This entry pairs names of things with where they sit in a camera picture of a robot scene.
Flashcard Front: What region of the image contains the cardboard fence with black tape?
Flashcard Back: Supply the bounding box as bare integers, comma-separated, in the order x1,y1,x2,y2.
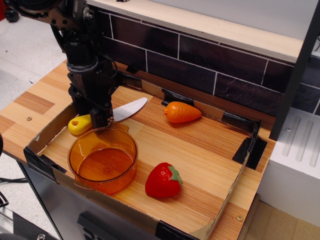
24,66,272,240

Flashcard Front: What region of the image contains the yellow handled white toy knife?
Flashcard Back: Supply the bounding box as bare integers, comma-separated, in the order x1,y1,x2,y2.
67,97,148,136

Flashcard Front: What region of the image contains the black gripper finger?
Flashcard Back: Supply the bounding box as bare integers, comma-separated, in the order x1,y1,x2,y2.
71,95,94,116
89,108,114,129

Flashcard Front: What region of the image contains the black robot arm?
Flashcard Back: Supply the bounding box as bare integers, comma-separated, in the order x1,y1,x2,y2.
4,0,118,129

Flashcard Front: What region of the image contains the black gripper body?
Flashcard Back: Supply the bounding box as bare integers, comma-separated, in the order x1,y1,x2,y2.
67,56,118,110

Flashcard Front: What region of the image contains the black floor cable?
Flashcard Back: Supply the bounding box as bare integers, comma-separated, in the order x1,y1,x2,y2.
0,176,28,184

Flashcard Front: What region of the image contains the dark vertical metal post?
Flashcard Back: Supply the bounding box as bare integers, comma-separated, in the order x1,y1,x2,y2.
269,1,320,141

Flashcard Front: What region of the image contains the black caster wheel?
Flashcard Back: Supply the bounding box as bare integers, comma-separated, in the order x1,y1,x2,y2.
4,7,19,23

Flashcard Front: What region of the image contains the orange transparent plastic pot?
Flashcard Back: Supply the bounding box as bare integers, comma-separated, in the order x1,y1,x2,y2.
67,123,139,196

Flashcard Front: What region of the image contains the white ribbed sink block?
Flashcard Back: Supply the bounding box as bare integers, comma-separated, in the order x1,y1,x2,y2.
257,108,320,226

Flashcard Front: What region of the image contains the light wooden shelf ledge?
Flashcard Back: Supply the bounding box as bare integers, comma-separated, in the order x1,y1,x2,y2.
87,0,304,63

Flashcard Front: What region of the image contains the orange toy carrot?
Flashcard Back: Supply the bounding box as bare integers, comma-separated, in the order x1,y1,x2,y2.
163,101,202,124

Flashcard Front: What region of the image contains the red toy strawberry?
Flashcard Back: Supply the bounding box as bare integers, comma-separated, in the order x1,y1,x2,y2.
145,162,183,198

